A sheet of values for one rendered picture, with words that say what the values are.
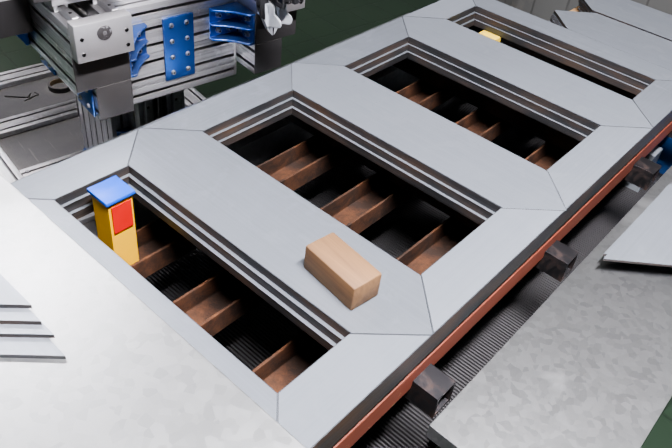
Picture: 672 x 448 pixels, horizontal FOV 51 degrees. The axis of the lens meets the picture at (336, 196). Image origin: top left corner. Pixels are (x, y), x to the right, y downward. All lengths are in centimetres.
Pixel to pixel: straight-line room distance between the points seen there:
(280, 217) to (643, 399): 69
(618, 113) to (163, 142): 106
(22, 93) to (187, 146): 160
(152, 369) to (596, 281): 94
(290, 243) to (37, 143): 159
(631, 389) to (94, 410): 88
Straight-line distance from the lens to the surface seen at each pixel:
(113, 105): 178
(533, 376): 126
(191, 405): 77
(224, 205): 128
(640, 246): 154
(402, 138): 150
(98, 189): 130
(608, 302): 144
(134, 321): 85
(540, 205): 141
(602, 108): 180
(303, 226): 124
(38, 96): 292
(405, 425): 138
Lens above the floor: 169
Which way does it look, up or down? 39 degrees down
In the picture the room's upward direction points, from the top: 7 degrees clockwise
